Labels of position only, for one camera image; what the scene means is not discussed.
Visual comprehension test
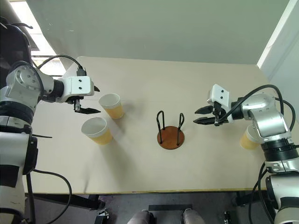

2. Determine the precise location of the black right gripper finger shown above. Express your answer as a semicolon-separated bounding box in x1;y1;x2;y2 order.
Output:
193;116;217;126
194;105;214;115

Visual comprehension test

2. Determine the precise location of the black table frame bar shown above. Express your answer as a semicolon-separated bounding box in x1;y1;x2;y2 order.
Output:
231;188;267;206
24;192;106;211

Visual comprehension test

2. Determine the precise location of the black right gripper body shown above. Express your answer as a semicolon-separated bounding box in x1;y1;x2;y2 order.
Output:
212;101;228;127

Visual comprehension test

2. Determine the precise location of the wire cup holder wooden base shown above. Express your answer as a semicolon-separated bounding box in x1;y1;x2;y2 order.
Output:
156;111;185;150

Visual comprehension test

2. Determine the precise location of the grey rounded shape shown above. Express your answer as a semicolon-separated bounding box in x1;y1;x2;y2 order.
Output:
127;210;156;224
183;209;203;224

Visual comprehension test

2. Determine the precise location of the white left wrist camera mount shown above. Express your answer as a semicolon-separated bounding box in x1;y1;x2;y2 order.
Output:
57;76;95;103

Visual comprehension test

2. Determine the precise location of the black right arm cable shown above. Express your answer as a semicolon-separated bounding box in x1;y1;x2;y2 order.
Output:
214;84;296;224

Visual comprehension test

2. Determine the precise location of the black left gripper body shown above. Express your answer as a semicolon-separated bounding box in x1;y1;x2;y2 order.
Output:
67;94;85;112

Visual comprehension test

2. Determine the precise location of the tan ribbed paper cup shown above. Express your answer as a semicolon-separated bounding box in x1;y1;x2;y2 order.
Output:
81;117;114;146
240;127;260;150
98;93;124;120

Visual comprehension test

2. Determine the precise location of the black mesh office chair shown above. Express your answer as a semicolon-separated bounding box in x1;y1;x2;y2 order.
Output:
0;16;34;89

